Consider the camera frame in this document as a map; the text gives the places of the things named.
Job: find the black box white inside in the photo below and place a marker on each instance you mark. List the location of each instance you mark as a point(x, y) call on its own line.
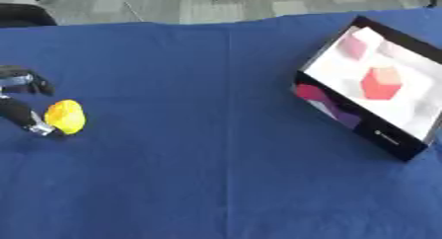
point(374, 85)

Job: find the yellow toy fruit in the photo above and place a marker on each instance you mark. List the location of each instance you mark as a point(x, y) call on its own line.
point(65, 117)

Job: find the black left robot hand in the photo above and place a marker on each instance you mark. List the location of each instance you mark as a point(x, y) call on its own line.
point(17, 113)

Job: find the black chair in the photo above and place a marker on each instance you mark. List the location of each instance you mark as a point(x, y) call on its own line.
point(24, 15)

